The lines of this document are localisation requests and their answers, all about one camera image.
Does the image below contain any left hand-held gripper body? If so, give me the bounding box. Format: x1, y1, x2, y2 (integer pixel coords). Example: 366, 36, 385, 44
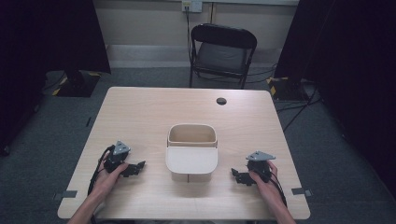
102, 140, 132, 174

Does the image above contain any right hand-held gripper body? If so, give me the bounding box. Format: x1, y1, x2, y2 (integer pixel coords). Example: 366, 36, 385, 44
246, 150, 276, 184

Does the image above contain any beige plastic bin with lid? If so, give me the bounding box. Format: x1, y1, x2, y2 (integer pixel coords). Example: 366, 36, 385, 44
164, 123, 219, 184

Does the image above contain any person's right hand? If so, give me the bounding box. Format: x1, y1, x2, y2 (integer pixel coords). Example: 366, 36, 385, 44
248, 160, 283, 202

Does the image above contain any person's left hand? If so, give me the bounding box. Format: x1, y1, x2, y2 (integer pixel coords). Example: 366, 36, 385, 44
92, 161, 130, 198

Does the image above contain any grey tape strip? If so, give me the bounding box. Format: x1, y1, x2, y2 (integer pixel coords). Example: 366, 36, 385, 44
290, 187, 314, 198
52, 189, 78, 201

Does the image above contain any black stand base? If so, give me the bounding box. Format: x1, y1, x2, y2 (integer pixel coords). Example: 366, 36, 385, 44
266, 76, 309, 102
51, 69, 103, 98

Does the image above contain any black folding chair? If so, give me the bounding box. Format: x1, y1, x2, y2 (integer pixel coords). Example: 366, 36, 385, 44
188, 22, 259, 91

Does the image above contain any dark curtain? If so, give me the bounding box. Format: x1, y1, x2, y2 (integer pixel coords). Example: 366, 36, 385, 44
274, 0, 396, 200

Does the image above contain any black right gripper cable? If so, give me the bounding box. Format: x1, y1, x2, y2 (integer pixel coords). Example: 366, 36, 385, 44
269, 171, 289, 208

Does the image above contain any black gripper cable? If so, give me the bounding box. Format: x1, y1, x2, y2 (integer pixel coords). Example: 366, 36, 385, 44
87, 145, 114, 196
269, 171, 289, 208

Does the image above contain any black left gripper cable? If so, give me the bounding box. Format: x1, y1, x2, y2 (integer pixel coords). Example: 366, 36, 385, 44
87, 145, 114, 196

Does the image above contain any black floor cable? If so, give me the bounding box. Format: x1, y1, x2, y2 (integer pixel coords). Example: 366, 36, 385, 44
199, 63, 278, 85
276, 87, 323, 133

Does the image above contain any black wall socket cable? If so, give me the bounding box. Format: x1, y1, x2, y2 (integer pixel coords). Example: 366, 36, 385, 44
185, 7, 194, 64

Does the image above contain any white wall socket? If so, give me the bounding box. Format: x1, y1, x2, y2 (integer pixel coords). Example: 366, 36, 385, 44
181, 0, 204, 14

